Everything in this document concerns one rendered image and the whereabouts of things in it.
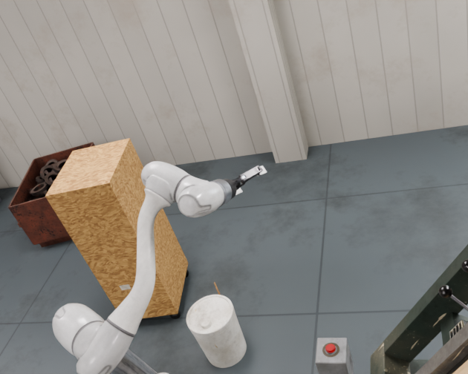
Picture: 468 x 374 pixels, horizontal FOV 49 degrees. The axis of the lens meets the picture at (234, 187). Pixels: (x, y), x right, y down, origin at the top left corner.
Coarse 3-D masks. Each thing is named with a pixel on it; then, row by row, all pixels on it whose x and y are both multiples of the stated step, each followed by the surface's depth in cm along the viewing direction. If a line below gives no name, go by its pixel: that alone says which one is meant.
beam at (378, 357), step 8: (376, 352) 205; (376, 360) 203; (384, 360) 196; (392, 360) 197; (400, 360) 198; (376, 368) 200; (384, 368) 193; (392, 368) 194; (400, 368) 195; (408, 368) 196
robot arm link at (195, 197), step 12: (192, 180) 166; (204, 180) 168; (180, 192) 166; (192, 192) 160; (204, 192) 162; (216, 192) 166; (180, 204) 161; (192, 204) 159; (204, 204) 161; (216, 204) 166; (192, 216) 161
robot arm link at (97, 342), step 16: (80, 336) 156; (96, 336) 154; (112, 336) 152; (128, 336) 154; (80, 352) 153; (96, 352) 151; (112, 352) 152; (80, 368) 152; (96, 368) 150; (112, 368) 153
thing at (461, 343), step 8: (464, 328) 151; (456, 336) 154; (464, 336) 150; (448, 344) 157; (456, 344) 152; (464, 344) 150; (440, 352) 160; (448, 352) 155; (456, 352) 152; (464, 352) 152; (432, 360) 162; (440, 360) 158; (448, 360) 155; (456, 360) 155; (424, 368) 166; (432, 368) 161; (440, 368) 158; (448, 368) 158
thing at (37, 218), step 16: (48, 160) 524; (64, 160) 494; (32, 176) 508; (48, 176) 482; (16, 192) 474; (32, 192) 474; (16, 208) 455; (32, 208) 456; (48, 208) 457; (32, 224) 466; (48, 224) 467; (32, 240) 477; (48, 240) 478; (64, 240) 489
